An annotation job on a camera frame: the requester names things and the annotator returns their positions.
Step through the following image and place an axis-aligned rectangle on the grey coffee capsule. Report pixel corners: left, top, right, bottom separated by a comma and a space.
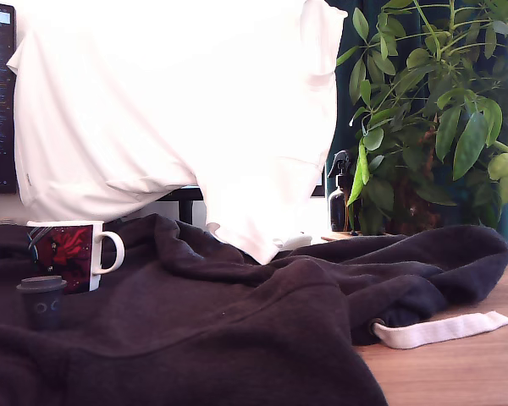
15, 275, 68, 332

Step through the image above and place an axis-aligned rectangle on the red printed white coffee mug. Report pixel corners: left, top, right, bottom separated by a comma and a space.
26, 219, 125, 295

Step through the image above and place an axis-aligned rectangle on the white plastic device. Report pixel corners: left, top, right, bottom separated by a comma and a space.
272, 233, 314, 251

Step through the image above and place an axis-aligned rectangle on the dark glass spray bottle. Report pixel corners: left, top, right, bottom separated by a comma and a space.
326, 149, 356, 233

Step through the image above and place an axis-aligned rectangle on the wooden board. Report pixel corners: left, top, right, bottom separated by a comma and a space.
320, 229, 393, 243

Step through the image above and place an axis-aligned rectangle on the dark hooded sweatshirt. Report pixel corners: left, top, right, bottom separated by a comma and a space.
0, 212, 508, 406

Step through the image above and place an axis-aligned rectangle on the white t-shirt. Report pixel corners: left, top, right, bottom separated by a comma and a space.
6, 0, 349, 266

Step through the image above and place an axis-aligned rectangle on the green leafy houseplant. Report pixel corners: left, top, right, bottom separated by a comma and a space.
336, 0, 508, 236

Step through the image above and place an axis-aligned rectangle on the white flat hoodie drawstring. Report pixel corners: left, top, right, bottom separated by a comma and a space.
374, 310, 508, 350

